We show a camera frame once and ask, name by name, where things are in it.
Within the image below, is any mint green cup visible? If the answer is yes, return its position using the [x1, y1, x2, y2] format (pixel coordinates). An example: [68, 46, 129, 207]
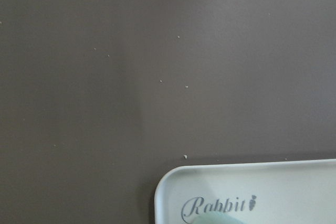
[192, 212, 243, 224]

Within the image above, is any cream rabbit tray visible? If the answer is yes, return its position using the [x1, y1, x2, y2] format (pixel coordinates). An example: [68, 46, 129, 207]
[154, 159, 335, 223]

